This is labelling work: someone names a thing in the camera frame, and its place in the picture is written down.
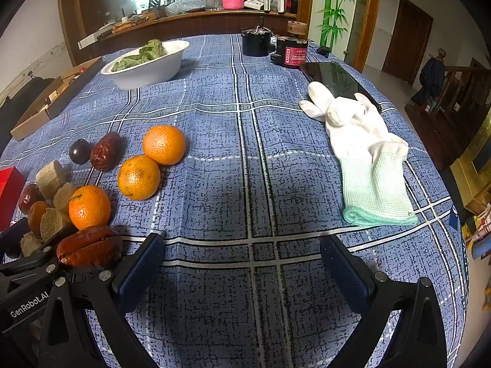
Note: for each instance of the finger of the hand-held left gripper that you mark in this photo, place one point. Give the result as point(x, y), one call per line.
point(9, 235)
point(34, 261)

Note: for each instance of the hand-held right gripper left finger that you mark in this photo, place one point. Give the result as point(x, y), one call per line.
point(140, 272)

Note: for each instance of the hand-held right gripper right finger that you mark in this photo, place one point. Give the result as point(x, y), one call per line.
point(341, 272)

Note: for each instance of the small orange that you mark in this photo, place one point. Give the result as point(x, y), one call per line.
point(36, 217)

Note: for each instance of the red box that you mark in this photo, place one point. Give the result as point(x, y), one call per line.
point(9, 191)

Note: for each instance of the large red date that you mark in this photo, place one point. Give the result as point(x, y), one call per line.
point(89, 246)

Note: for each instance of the orange with green stem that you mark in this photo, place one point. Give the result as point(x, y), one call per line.
point(89, 207)

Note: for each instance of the green cuffed mesh glove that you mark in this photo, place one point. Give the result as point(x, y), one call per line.
point(374, 188)

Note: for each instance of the dark plum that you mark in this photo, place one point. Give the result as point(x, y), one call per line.
point(79, 151)

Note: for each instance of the black sofa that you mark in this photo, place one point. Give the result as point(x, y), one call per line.
point(23, 96)

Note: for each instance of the cardboard box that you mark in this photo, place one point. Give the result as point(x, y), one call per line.
point(50, 99)

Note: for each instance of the pile of colourful books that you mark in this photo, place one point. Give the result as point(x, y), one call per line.
point(477, 230)

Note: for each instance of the white glove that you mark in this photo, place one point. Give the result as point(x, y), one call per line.
point(356, 119)

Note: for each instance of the blue plaid tablecloth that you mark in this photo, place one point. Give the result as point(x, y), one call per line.
point(230, 142)

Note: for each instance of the black smartphone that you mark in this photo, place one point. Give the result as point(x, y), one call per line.
point(337, 78)

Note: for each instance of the white bowl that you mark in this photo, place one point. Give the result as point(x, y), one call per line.
point(149, 73)

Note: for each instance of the flat white box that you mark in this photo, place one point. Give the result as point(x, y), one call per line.
point(88, 40)

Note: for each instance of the dark clothing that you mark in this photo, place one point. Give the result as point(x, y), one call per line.
point(431, 78)

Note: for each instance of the wooden stair railing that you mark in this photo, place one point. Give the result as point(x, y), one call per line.
point(460, 92)

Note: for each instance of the green leafy vegetable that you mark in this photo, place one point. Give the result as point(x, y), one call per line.
point(142, 54)

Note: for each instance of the small black object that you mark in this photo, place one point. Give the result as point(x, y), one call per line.
point(324, 50)

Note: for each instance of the black canister with red label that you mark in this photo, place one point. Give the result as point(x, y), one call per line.
point(292, 51)

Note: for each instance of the brown door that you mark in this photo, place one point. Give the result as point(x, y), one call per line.
point(406, 42)

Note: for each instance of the wooden tray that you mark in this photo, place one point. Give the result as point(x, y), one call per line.
point(128, 23)

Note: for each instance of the black pot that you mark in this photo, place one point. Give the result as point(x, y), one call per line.
point(256, 43)

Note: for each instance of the wooden cylinder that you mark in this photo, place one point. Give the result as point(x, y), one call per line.
point(297, 27)

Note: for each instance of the wooden counter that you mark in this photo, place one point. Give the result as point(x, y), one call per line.
point(214, 21)

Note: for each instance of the clear plastic bag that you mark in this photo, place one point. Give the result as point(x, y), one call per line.
point(184, 6)

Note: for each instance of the white appliance box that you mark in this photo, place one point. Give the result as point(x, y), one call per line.
point(256, 3)

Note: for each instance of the bamboo wall sticker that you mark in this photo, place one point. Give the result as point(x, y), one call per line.
point(337, 4)

